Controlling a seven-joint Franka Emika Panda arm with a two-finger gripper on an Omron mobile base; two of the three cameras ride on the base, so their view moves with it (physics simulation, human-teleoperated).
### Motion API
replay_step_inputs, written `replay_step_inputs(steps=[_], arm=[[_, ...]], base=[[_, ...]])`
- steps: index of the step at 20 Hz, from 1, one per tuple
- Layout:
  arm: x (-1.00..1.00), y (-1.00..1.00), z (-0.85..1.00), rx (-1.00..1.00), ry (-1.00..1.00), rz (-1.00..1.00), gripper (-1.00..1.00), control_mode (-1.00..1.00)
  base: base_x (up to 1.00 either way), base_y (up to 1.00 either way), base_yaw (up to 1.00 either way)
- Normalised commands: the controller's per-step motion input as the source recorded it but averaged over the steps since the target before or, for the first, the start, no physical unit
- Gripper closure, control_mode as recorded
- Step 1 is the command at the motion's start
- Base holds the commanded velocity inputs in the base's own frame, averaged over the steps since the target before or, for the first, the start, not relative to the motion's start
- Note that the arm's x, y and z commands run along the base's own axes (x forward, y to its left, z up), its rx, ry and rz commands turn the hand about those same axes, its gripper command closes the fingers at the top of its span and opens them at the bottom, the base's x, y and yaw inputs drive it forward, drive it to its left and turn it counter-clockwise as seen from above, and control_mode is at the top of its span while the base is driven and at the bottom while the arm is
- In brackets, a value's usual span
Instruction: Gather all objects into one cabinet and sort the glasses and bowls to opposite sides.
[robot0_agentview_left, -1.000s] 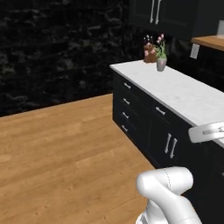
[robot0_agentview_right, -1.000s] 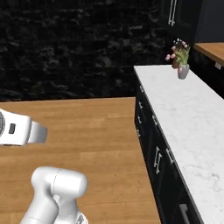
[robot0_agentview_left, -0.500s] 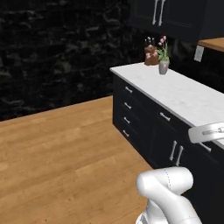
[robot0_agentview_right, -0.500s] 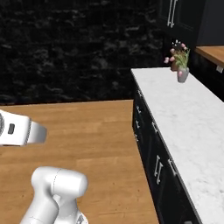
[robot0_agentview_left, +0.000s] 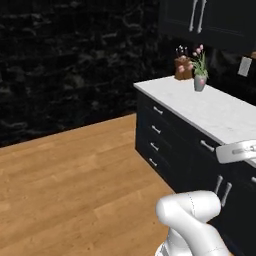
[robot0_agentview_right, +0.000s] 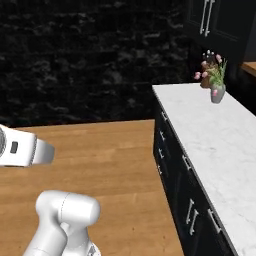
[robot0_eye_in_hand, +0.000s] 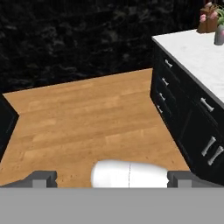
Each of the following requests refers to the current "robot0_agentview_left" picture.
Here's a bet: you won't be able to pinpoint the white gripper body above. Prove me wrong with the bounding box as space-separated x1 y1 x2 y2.
215 139 256 165

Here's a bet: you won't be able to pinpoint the dark base cabinet door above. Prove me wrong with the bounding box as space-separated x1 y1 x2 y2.
177 146 224 201
213 166 256 256

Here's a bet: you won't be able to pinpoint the dark drawer front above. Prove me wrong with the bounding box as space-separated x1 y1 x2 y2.
179 119 224 176
135 145 178 194
135 129 178 170
136 92 180 135
136 111 179 153

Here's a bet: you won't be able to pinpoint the pink flowers in grey vase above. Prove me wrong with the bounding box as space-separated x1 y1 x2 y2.
191 43 210 93

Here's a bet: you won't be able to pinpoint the brown knife block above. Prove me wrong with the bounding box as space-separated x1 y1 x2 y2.
174 45 195 81

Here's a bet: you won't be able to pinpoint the silver base cabinet handle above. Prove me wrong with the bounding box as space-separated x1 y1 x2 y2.
214 174 224 196
221 181 233 208

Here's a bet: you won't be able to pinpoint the white wall outlet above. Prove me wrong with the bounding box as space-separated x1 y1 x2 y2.
237 56 253 78

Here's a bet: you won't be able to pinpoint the dark wall cabinet door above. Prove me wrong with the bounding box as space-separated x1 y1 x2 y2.
158 0 200 40
198 0 256 54

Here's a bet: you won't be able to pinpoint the silver wall cabinet handle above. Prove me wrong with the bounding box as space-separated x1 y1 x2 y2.
196 0 207 35
188 0 198 33

